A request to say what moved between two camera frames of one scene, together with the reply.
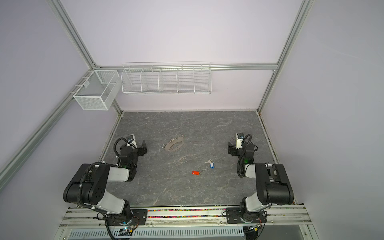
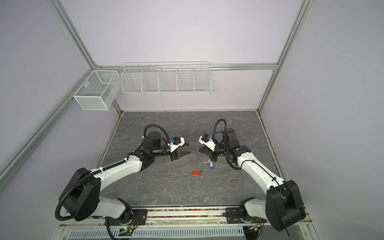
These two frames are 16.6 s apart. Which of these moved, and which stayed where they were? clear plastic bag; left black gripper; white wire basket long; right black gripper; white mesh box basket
Moved: clear plastic bag; left black gripper; right black gripper
Stayed: white wire basket long; white mesh box basket
